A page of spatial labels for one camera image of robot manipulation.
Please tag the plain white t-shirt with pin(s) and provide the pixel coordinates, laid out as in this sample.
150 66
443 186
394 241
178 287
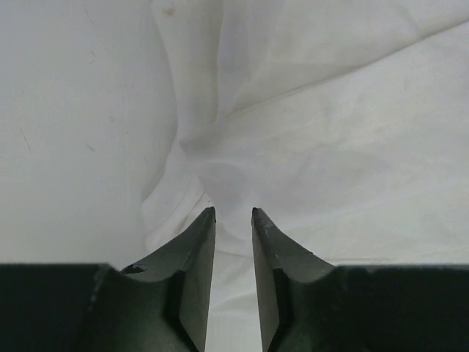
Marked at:
346 121

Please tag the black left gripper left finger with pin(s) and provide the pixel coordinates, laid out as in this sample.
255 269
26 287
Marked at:
159 303

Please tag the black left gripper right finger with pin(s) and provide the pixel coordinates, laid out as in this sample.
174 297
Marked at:
303 301

